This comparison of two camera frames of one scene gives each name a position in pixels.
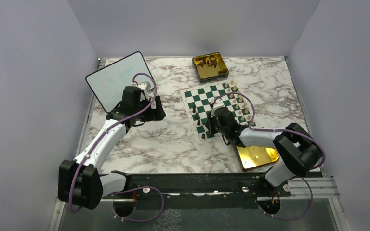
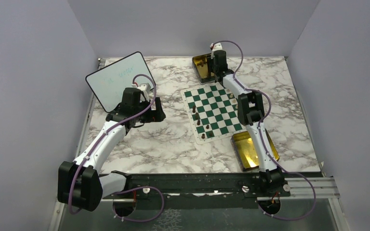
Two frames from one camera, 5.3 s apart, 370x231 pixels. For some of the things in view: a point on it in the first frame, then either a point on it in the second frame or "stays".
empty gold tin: (248, 157) stays
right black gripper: (208, 123) to (209, 60)
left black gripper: (154, 114) stays
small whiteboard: (108, 82) stays
